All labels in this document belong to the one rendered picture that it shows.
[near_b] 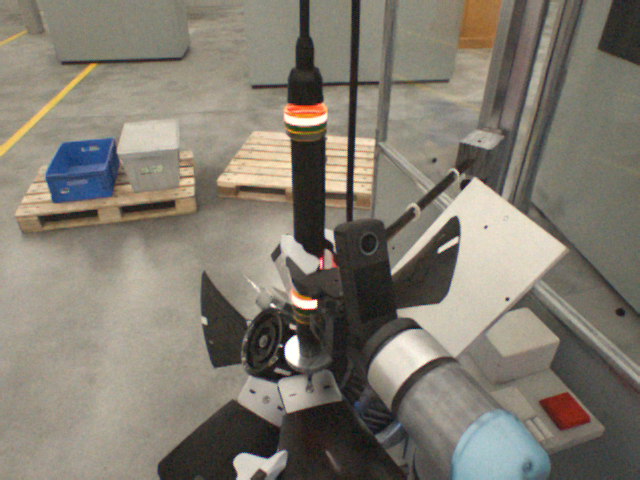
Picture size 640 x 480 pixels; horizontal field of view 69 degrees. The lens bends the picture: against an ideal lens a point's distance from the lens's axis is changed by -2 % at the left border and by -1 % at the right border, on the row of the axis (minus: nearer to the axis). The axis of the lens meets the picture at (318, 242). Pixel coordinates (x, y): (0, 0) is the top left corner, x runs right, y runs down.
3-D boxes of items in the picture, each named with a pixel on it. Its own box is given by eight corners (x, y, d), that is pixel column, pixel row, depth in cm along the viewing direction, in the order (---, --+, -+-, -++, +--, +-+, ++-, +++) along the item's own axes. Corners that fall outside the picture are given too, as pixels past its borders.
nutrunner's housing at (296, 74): (307, 352, 72) (301, 31, 46) (328, 364, 71) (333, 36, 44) (291, 368, 70) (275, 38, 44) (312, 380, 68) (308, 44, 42)
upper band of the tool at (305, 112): (302, 124, 52) (302, 98, 50) (334, 133, 50) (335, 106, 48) (276, 136, 49) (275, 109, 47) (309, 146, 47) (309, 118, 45)
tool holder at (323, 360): (312, 323, 74) (312, 274, 69) (350, 343, 71) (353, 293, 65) (275, 358, 68) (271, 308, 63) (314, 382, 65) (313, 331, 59)
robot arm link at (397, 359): (395, 376, 39) (470, 341, 42) (365, 339, 42) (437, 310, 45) (386, 429, 43) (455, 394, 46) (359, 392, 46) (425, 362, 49)
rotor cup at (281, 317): (318, 308, 91) (264, 285, 83) (360, 343, 79) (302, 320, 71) (282, 374, 91) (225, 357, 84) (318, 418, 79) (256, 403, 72)
